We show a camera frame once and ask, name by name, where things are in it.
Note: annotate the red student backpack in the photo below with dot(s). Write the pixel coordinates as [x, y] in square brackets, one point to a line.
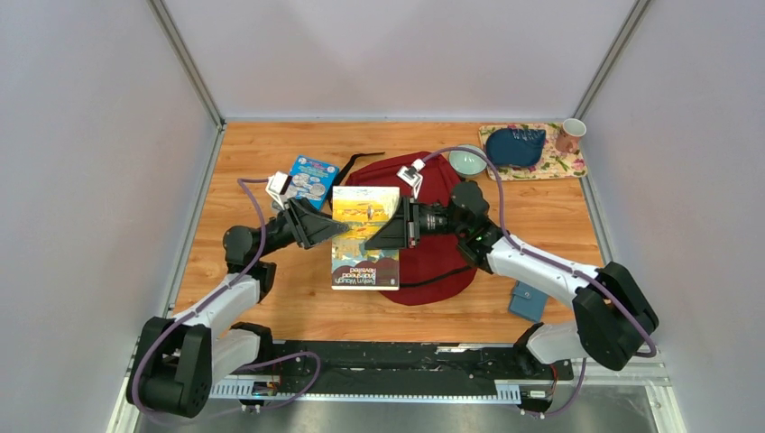
[433, 270]

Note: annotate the teal blue wallet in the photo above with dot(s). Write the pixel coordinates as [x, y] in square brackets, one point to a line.
[527, 302]

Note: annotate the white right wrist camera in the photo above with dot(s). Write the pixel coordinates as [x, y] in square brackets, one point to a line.
[411, 176]

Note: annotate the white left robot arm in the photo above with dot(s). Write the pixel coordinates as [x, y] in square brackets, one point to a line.
[179, 359]

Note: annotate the pink mug white inside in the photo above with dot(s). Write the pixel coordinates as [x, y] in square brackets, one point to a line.
[571, 131]

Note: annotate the pale blue ceramic bowl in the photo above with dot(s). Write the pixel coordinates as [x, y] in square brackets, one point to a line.
[468, 162]

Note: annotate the dark blue pencil pouch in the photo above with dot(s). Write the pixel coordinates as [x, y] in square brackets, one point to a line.
[515, 147]

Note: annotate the blue puzzle box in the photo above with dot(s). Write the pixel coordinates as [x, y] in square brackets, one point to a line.
[311, 179]

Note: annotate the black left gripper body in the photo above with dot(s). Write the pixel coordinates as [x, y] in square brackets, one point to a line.
[278, 234]

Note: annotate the green yellow book underneath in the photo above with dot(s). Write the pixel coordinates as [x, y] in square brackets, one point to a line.
[354, 266]

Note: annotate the floral rectangular tray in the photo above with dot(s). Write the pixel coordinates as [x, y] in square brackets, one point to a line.
[553, 164]

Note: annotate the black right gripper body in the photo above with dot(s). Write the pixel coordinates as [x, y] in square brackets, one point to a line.
[435, 220]

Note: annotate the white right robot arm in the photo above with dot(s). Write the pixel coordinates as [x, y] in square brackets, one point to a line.
[613, 321]

